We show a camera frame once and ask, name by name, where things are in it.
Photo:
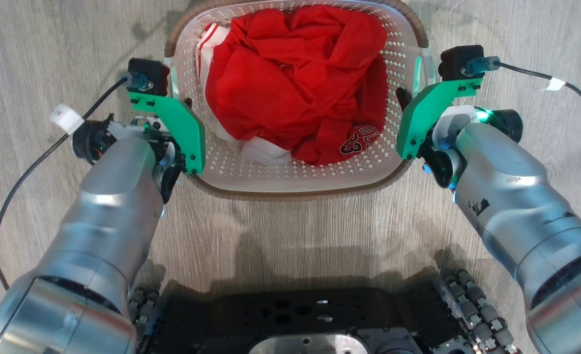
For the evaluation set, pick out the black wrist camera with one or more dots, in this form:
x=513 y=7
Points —
x=462 y=61
x=149 y=74

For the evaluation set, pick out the white plastic laundry basket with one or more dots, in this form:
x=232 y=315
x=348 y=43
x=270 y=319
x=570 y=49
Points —
x=290 y=179

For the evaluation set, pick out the white garment with red stripes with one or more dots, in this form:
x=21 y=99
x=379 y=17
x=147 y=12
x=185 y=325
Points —
x=266 y=150

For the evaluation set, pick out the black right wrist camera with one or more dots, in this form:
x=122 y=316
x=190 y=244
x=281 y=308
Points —
x=462 y=61

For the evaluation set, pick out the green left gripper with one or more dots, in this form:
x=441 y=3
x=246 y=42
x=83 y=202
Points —
x=185 y=132

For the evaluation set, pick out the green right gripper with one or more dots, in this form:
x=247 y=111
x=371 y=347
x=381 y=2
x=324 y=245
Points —
x=418 y=118

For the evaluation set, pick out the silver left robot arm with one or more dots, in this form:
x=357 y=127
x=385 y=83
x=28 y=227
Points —
x=99 y=231

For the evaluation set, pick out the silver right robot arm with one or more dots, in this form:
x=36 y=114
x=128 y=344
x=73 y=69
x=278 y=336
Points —
x=521 y=201

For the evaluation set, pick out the red basketball jersey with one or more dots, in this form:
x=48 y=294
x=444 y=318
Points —
x=280 y=83

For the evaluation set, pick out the black roller wheel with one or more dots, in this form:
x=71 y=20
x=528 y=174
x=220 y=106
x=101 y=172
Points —
x=143 y=309
x=477 y=307

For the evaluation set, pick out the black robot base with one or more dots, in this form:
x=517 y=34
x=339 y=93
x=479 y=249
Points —
x=300 y=319

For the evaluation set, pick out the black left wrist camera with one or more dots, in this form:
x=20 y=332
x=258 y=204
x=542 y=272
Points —
x=149 y=74

